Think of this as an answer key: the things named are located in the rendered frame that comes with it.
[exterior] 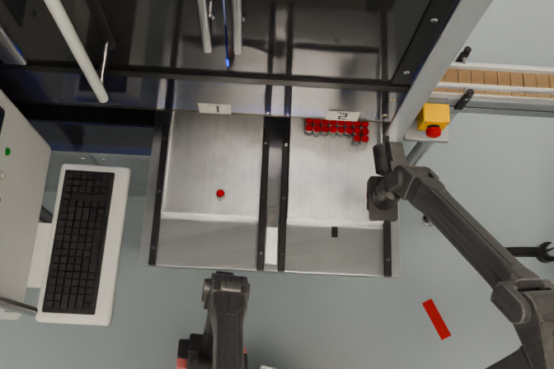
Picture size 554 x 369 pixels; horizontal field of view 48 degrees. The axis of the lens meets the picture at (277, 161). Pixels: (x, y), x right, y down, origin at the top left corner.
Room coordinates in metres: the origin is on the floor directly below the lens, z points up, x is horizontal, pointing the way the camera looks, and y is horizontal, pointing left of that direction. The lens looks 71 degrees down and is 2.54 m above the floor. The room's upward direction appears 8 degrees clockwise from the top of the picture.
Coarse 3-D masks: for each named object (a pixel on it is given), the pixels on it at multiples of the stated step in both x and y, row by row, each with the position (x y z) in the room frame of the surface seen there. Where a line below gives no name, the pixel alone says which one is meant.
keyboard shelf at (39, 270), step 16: (128, 176) 0.49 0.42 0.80; (112, 192) 0.44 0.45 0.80; (128, 192) 0.45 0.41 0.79; (112, 208) 0.39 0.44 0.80; (48, 224) 0.32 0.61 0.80; (112, 224) 0.35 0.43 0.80; (48, 240) 0.28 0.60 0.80; (112, 240) 0.30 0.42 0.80; (32, 256) 0.23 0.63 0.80; (48, 256) 0.23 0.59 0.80; (112, 256) 0.26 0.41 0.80; (32, 272) 0.18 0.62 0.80; (48, 272) 0.19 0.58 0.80; (112, 272) 0.21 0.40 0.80; (112, 288) 0.17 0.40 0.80; (96, 304) 0.12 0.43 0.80; (112, 304) 0.13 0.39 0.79; (48, 320) 0.06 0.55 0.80; (64, 320) 0.07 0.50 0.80; (80, 320) 0.08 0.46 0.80; (96, 320) 0.08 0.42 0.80
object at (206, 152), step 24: (192, 120) 0.66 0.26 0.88; (216, 120) 0.67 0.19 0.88; (240, 120) 0.68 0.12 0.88; (168, 144) 0.57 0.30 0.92; (192, 144) 0.59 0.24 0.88; (216, 144) 0.60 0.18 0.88; (240, 144) 0.61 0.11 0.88; (168, 168) 0.51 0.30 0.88; (192, 168) 0.52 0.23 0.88; (216, 168) 0.53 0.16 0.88; (240, 168) 0.54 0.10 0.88; (168, 192) 0.44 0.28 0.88; (192, 192) 0.45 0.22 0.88; (216, 192) 0.46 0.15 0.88; (240, 192) 0.47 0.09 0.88; (192, 216) 0.38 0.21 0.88; (216, 216) 0.39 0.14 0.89; (240, 216) 0.39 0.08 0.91
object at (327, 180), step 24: (312, 144) 0.64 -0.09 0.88; (336, 144) 0.65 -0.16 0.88; (312, 168) 0.57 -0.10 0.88; (336, 168) 0.58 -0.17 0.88; (360, 168) 0.59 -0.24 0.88; (288, 192) 0.48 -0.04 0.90; (312, 192) 0.50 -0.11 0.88; (336, 192) 0.51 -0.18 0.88; (360, 192) 0.52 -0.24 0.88; (288, 216) 0.41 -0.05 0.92; (312, 216) 0.43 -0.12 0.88; (336, 216) 0.44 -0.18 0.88; (360, 216) 0.45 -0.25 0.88
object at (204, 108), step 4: (200, 104) 0.64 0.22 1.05; (204, 104) 0.64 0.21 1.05; (208, 104) 0.64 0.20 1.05; (212, 104) 0.65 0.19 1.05; (200, 108) 0.64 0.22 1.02; (204, 108) 0.64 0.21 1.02; (208, 108) 0.64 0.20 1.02; (212, 108) 0.64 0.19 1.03; (216, 108) 0.65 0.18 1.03; (220, 108) 0.65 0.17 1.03; (224, 108) 0.65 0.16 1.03; (228, 108) 0.65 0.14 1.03; (200, 112) 0.64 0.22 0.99; (204, 112) 0.64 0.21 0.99; (208, 112) 0.64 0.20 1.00; (212, 112) 0.64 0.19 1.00; (216, 112) 0.65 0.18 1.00; (220, 112) 0.65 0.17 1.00; (224, 112) 0.65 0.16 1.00; (228, 112) 0.65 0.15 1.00
